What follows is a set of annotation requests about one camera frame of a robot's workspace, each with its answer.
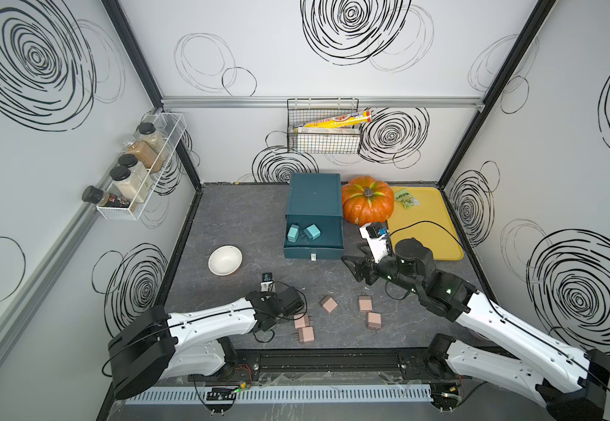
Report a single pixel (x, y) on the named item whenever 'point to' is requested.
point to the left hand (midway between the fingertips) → (277, 312)
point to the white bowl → (224, 260)
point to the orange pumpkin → (366, 200)
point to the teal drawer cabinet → (315, 199)
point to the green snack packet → (407, 200)
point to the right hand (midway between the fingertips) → (351, 253)
